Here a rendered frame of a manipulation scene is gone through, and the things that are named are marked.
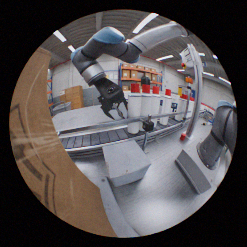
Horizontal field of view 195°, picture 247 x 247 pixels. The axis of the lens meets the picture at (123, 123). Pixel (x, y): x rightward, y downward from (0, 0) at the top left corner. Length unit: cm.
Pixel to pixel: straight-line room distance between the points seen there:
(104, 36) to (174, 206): 48
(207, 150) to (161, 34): 43
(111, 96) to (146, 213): 32
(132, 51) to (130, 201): 46
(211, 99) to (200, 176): 798
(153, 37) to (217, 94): 803
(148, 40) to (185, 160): 44
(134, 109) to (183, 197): 38
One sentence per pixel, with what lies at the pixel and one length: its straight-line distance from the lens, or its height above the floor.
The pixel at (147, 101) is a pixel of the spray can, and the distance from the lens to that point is 30.
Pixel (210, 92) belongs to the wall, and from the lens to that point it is 829.
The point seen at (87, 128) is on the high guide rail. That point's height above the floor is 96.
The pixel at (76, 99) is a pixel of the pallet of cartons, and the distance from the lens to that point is 355.
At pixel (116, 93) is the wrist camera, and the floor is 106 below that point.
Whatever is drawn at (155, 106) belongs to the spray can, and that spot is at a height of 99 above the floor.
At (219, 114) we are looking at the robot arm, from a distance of 33.
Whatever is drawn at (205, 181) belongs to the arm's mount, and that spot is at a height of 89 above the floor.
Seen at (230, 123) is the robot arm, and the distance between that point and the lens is 28.
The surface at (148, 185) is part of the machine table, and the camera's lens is 26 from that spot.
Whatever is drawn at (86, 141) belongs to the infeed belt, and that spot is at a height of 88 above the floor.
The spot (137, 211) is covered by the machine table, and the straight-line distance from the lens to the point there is 24.
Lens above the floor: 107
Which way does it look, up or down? 27 degrees down
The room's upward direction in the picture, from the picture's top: straight up
